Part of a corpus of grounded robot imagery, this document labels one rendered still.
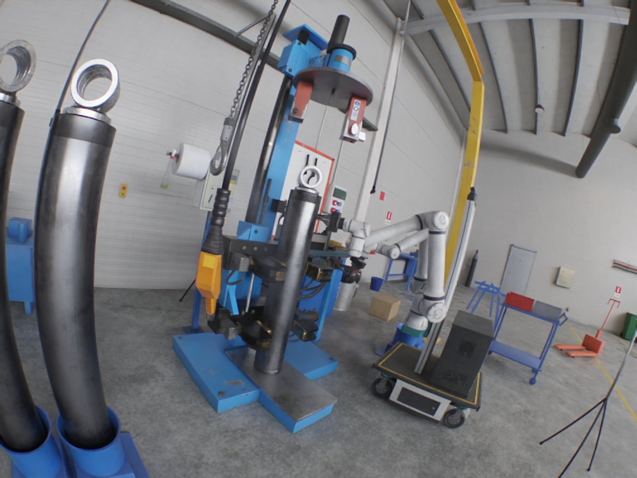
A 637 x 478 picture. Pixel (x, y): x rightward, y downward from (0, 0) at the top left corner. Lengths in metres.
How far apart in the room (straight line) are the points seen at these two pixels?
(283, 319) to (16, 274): 2.36
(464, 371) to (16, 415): 2.45
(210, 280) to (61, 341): 0.53
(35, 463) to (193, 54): 3.80
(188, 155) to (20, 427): 1.97
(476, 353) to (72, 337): 2.19
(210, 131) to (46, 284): 3.02
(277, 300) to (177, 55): 3.00
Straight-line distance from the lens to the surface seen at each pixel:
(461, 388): 2.22
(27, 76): 0.95
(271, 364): 2.01
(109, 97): 0.84
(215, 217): 0.82
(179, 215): 3.47
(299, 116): 1.83
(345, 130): 1.86
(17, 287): 2.85
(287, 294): 1.77
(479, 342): 2.08
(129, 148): 3.29
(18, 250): 2.74
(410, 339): 3.07
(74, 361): 0.98
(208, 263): 0.84
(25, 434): 1.26
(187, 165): 2.18
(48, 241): 0.83
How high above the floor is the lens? 1.35
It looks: 5 degrees down
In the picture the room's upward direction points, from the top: 14 degrees clockwise
